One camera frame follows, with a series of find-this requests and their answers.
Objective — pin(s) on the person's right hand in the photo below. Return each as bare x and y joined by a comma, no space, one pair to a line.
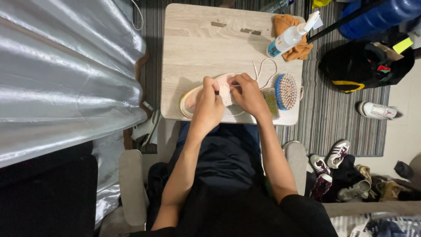
251,95

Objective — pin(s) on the person's left hand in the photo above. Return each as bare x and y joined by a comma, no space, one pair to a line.
209,105

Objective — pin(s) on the person's right fingers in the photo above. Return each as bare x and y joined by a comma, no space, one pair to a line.
237,84

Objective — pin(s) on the person's left fingers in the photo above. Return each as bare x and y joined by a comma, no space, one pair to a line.
210,85

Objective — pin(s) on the white shoelace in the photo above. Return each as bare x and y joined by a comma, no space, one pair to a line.
254,69

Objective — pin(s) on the white and pink sneaker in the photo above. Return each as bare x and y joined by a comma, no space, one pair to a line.
189,100

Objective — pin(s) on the light wooden table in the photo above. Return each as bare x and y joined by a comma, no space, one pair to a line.
197,49

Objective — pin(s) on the small green bristle brush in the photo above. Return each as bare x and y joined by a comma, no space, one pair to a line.
271,103

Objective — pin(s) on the blue round scrub brush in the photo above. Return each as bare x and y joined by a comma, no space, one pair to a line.
286,92

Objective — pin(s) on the long brown tape strip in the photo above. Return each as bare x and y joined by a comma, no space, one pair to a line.
250,31

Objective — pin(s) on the short brown tape strip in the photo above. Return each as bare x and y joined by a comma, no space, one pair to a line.
218,24

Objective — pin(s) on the white spray bottle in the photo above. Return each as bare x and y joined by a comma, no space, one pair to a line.
283,42

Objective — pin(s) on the person's navy shorts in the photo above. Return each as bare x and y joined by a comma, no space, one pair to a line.
223,154

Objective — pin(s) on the orange cloth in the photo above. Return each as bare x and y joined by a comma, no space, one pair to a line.
301,51

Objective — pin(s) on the white and black sneaker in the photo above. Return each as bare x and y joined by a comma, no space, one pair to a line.
146,130

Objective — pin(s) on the clear plastic bottle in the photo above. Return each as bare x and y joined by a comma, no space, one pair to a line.
276,5

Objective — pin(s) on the striped grey rug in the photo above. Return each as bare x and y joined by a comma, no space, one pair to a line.
329,115

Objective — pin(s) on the black bag with yellow trim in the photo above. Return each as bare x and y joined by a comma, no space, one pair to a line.
348,65

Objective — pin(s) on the yellow cloth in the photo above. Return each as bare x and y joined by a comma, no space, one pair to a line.
320,3

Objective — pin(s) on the black pole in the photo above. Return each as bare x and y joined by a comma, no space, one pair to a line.
342,22

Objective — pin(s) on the grey chair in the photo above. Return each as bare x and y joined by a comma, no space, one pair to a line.
131,184

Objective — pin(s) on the person's black shirt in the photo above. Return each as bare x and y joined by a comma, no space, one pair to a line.
236,214

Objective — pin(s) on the heap of shoes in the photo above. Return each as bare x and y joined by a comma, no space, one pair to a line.
342,177

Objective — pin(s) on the white sneaker with red logo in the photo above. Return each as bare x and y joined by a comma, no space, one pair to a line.
376,110

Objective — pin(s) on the silver satin bed sheet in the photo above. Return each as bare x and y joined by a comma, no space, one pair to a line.
65,82

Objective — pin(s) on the large blue water jug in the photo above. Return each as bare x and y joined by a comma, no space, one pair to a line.
378,16

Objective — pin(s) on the yellow paper card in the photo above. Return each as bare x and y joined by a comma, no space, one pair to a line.
403,45

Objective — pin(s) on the patterned blue white blanket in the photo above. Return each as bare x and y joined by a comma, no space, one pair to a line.
378,227

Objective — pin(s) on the black bed base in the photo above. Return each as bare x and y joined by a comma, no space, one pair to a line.
42,197

